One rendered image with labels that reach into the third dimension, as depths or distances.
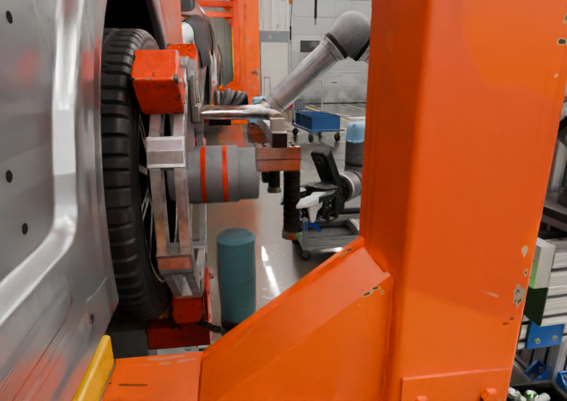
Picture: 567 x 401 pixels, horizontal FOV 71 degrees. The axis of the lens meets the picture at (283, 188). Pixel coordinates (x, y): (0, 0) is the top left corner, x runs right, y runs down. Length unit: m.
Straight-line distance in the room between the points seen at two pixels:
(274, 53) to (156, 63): 11.79
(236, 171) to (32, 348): 0.61
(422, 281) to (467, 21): 0.27
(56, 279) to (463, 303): 0.44
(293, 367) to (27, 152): 0.38
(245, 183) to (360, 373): 0.53
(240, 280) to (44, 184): 0.53
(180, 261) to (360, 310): 0.39
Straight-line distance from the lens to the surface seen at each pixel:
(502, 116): 0.47
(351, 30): 1.29
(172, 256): 0.78
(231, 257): 0.89
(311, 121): 6.43
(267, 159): 0.79
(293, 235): 0.85
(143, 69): 0.71
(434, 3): 0.43
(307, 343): 0.51
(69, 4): 0.60
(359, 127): 1.03
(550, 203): 1.04
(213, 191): 0.94
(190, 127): 0.95
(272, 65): 12.46
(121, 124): 0.71
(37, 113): 0.51
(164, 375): 0.65
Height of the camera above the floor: 1.09
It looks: 16 degrees down
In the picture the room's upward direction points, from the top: straight up
